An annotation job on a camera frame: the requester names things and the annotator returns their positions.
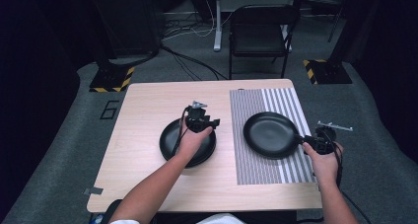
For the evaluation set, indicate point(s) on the dark curtain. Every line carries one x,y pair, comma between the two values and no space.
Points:
33,86
387,69

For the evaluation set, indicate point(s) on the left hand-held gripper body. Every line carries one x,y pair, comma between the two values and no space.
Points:
197,118

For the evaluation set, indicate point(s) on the black cabinet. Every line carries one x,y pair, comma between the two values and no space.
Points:
131,20

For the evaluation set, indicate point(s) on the black folding chair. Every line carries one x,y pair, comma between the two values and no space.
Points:
259,36

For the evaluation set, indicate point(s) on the striped grey white mat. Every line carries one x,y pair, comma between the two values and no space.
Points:
253,171

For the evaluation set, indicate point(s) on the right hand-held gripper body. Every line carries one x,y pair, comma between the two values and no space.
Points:
325,141

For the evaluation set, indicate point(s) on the white desk frame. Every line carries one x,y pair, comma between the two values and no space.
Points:
217,20

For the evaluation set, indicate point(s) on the black round plate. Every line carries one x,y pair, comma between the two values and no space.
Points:
197,164
269,135
169,140

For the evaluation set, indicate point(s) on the person's left hand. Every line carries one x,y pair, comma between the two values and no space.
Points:
190,141

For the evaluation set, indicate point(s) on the person's right hand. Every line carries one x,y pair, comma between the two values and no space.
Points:
325,166

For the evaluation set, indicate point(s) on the black floor tape marking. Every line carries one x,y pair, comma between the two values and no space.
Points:
110,110

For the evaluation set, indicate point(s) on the person's white shirt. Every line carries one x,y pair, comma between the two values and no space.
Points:
220,219

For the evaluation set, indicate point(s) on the grey tape piece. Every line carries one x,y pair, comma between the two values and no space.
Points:
93,191

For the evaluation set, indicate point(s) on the black stand base hazard tape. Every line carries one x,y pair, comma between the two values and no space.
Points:
110,81
328,72

